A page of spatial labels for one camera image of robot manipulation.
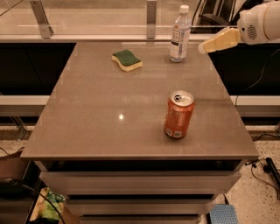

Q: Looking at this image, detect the middle metal railing bracket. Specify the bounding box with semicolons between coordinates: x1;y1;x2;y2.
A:
146;0;157;39

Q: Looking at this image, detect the black power adapter with cable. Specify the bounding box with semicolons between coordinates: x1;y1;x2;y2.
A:
245;157;280;200

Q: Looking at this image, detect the clear plastic water bottle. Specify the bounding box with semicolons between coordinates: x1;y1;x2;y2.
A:
169;5;191;63

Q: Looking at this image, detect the green snack bag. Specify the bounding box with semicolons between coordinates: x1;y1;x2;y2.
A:
29;187;65;224

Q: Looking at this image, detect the metal railing bracket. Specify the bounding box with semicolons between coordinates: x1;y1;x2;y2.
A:
146;0;157;39
29;0;53;39

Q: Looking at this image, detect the black cable lower left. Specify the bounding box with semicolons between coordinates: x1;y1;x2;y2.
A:
0;178;66;224

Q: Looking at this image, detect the left metal railing bracket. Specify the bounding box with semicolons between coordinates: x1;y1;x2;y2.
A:
29;0;53;39

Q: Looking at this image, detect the grey drawer cabinet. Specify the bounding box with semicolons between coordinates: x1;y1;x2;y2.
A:
22;42;258;224

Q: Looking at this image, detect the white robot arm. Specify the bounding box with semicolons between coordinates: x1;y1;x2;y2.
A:
198;1;280;53

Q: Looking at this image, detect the blue perforated box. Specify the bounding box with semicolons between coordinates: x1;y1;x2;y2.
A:
209;204;238;224

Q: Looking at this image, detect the green and yellow sponge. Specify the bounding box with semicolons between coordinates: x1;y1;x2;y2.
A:
112;50;143;72

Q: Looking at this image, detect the orange soda can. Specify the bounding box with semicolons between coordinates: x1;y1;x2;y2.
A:
164;90;194;138

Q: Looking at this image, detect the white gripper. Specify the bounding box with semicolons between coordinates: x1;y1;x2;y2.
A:
198;3;270;53

